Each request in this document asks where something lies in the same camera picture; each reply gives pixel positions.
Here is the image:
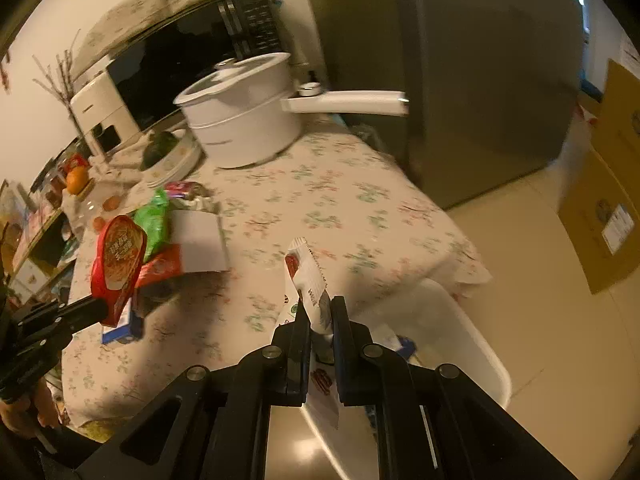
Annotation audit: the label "white brown snack packet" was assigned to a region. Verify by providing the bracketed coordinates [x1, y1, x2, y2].
[277, 237, 340, 429]

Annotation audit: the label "blue rectangular box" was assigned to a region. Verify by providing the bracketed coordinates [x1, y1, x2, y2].
[101, 298, 144, 346]

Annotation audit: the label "red instant noodle cup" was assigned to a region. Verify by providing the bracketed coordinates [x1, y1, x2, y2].
[91, 214, 146, 327]

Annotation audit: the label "torn blue carton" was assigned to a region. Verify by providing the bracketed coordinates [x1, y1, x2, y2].
[169, 209, 230, 274]

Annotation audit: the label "orange white snack bag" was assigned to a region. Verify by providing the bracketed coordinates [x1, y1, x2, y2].
[134, 244, 183, 288]

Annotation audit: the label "green snack bag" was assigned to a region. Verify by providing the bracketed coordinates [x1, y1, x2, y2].
[134, 188, 170, 263]

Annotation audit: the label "white trash bin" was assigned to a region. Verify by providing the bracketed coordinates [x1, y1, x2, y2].
[303, 278, 512, 479]

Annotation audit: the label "left hand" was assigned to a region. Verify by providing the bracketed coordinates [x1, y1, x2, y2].
[1, 378, 61, 439]

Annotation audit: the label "wooden shelf unit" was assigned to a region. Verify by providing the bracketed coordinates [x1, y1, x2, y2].
[9, 202, 67, 304]

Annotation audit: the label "floral tablecloth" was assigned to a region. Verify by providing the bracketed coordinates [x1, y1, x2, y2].
[62, 119, 490, 426]

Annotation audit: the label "large orange on teapot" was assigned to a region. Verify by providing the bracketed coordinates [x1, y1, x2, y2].
[66, 166, 90, 195]

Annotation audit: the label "crumpled silver foil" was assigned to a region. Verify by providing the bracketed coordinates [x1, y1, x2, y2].
[164, 181, 220, 214]

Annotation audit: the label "red lidded jar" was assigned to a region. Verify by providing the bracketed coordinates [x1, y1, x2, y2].
[63, 153, 90, 174]

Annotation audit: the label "white bowl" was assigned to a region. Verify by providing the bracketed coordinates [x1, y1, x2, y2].
[140, 128, 200, 174]

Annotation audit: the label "stacked white plates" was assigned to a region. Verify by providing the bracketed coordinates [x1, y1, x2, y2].
[142, 145, 202, 188]

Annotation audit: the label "white air fryer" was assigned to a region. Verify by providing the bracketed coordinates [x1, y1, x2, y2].
[70, 72, 141, 159]

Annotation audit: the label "green kabocha squash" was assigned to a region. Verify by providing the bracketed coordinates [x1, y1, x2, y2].
[140, 131, 179, 171]

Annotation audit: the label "white electric cooking pot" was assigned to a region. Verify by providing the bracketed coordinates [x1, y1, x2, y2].
[174, 52, 408, 169]

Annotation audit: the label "dried branches in vase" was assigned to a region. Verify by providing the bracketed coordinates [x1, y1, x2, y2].
[32, 30, 85, 141]

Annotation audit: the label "lower cardboard box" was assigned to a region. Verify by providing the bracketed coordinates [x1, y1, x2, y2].
[559, 148, 639, 294]

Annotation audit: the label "cardboard box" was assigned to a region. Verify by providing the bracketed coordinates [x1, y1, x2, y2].
[559, 148, 639, 294]
[591, 58, 639, 184]

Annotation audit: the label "black microwave oven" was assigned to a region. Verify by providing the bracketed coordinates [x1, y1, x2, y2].
[106, 0, 282, 130]

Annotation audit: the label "dark refrigerator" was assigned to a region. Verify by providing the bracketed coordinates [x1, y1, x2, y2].
[310, 0, 582, 208]

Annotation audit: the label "upper cardboard box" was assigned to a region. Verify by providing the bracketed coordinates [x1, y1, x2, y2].
[591, 58, 639, 184]

